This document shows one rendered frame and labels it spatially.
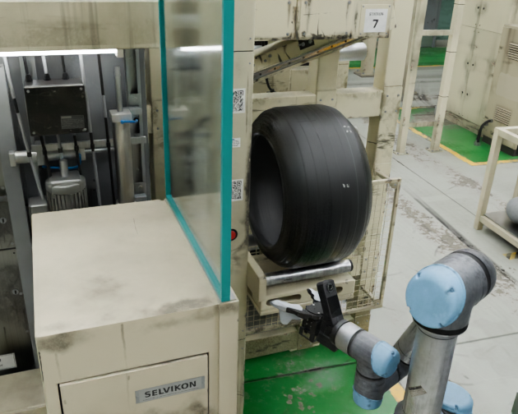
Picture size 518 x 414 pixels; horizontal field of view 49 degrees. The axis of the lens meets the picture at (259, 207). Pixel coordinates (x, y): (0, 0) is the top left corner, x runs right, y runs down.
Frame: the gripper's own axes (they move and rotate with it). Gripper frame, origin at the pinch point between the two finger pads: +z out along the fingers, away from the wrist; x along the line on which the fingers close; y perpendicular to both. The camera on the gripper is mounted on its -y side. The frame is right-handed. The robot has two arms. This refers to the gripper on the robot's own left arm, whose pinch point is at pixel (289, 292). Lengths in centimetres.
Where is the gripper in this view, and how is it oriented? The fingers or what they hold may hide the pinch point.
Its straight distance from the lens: 160.5
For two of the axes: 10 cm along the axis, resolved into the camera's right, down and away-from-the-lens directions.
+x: 7.3, -1.4, 6.7
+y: -1.3, 9.3, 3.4
